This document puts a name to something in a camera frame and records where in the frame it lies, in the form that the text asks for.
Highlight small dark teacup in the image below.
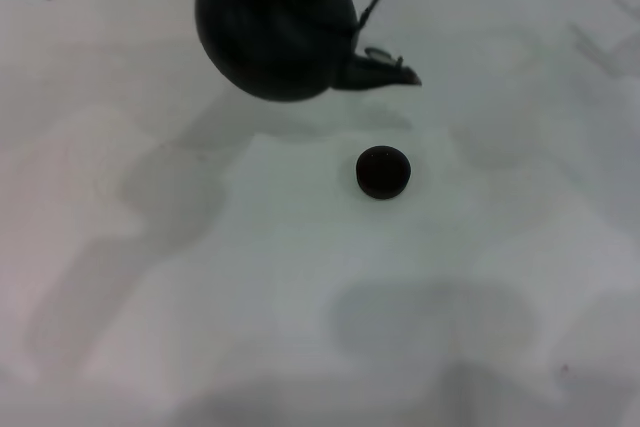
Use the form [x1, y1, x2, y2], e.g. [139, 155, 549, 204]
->
[355, 145, 412, 201]

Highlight black round teapot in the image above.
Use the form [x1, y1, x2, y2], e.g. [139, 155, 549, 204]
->
[194, 0, 423, 102]

